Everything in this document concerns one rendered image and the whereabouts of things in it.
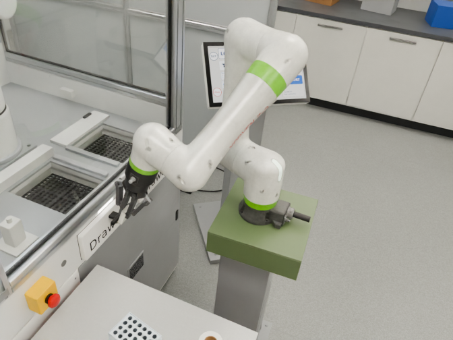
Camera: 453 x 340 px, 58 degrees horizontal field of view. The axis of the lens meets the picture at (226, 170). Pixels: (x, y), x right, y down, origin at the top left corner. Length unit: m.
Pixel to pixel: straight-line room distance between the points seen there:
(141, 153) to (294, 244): 0.63
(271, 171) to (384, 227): 1.76
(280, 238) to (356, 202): 1.73
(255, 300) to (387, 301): 1.03
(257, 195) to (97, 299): 0.61
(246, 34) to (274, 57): 0.14
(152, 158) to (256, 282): 0.76
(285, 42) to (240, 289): 0.99
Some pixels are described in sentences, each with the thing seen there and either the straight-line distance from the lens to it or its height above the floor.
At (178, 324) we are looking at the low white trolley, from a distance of 1.32.
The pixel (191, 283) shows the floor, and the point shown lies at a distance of 2.37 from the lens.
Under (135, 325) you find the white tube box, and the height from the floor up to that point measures 0.80.
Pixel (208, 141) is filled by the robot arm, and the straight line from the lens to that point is 1.08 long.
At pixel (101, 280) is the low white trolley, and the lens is 1.44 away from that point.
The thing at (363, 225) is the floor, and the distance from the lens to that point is 2.95.
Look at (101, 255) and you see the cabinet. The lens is 1.53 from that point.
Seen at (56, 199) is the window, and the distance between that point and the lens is 1.23.
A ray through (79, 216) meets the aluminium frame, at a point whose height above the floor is 0.99.
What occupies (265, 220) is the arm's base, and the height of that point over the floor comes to 0.87.
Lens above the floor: 1.88
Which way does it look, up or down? 37 degrees down
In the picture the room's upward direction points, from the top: 6 degrees clockwise
